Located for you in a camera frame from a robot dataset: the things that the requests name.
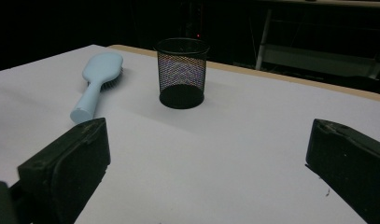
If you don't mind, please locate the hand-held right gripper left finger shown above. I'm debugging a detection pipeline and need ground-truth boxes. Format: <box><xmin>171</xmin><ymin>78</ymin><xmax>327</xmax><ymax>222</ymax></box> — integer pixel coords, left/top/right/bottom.
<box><xmin>17</xmin><ymin>117</ymin><xmax>111</xmax><ymax>224</ymax></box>

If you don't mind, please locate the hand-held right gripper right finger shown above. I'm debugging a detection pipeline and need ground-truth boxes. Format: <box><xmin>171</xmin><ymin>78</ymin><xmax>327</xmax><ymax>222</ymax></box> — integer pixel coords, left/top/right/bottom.
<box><xmin>304</xmin><ymin>118</ymin><xmax>380</xmax><ymax>224</ymax></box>

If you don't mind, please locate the light blue hairbrush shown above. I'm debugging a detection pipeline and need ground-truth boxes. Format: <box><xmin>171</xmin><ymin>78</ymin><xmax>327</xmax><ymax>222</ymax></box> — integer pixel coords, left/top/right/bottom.
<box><xmin>69</xmin><ymin>51</ymin><xmax>124</xmax><ymax>124</ymax></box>

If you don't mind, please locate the black mesh pen holder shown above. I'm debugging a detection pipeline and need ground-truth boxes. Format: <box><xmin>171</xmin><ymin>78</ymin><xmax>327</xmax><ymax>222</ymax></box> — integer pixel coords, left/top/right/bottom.
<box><xmin>153</xmin><ymin>37</ymin><xmax>210</xmax><ymax>110</ymax></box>

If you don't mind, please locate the background table with white legs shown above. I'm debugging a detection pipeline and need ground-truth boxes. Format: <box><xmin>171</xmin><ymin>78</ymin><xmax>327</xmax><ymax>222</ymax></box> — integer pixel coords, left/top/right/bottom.
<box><xmin>254</xmin><ymin>0</ymin><xmax>380</xmax><ymax>80</ymax></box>

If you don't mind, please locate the white table mat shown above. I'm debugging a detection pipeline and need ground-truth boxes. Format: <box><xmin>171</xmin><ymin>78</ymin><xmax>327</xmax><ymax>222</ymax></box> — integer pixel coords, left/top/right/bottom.
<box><xmin>0</xmin><ymin>44</ymin><xmax>380</xmax><ymax>224</ymax></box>

